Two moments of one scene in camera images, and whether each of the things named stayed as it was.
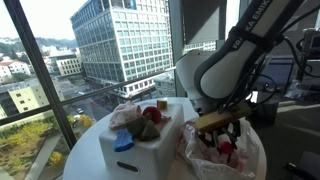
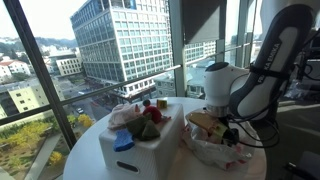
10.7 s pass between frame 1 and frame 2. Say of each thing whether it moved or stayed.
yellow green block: stayed
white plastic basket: stayed
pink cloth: stayed
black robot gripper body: moved
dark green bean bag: stayed
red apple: moved
